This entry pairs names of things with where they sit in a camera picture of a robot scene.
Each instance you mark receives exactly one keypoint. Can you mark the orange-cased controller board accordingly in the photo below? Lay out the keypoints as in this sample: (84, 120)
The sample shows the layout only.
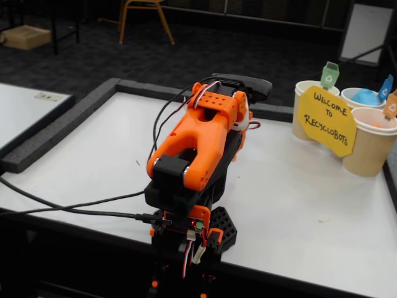
(198, 214)

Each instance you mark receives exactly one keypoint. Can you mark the small paper label sticker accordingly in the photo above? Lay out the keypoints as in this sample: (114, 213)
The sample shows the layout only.
(49, 97)

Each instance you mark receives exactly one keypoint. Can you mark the white masking tape wrap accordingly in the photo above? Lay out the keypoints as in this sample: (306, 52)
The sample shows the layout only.
(245, 119)

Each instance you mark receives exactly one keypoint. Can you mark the black metal table frame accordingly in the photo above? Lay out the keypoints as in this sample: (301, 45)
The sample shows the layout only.
(55, 36)

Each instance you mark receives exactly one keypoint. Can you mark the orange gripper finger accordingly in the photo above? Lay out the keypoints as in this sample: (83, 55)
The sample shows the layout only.
(235, 156)

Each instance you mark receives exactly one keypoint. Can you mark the yellow metal chair frame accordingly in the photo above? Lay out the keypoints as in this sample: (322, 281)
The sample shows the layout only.
(124, 18)

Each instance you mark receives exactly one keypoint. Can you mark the brown cardboard box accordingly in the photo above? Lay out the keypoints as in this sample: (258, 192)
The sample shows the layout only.
(26, 38)

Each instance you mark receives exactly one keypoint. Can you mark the black foam border strip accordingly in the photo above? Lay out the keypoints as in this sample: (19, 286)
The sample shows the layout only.
(391, 178)
(142, 87)
(273, 111)
(46, 138)

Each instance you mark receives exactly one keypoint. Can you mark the yellow handwritten welcome sign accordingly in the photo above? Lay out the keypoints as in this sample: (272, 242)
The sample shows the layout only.
(325, 122)

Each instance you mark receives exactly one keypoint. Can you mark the black orange table clamp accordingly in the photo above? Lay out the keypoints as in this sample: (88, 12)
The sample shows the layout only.
(159, 257)
(214, 245)

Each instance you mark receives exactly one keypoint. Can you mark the blue paper package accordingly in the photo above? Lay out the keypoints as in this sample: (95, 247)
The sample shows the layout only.
(365, 96)

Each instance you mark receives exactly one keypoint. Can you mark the orange paper bin tag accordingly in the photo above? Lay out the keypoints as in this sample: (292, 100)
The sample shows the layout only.
(391, 107)

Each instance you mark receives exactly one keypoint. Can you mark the orange and black robot arm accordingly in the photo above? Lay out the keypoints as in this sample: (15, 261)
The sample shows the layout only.
(192, 136)

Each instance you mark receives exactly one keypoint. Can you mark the white panel black frame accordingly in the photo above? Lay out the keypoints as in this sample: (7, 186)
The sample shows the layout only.
(366, 30)

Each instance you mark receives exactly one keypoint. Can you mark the black grid base plate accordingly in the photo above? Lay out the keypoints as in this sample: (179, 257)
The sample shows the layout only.
(224, 229)

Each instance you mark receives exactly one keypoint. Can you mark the green paper bin tag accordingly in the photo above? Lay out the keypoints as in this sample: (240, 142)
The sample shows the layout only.
(330, 77)

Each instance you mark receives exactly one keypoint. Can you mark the blue paper bin tag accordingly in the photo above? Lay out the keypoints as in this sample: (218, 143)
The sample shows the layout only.
(385, 90)

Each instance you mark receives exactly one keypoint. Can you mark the whiteboard with dark frame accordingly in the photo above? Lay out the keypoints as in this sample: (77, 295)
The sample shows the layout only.
(24, 116)

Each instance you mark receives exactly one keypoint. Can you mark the beige ripple paper cup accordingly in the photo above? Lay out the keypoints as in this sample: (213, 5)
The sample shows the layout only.
(346, 95)
(299, 132)
(369, 153)

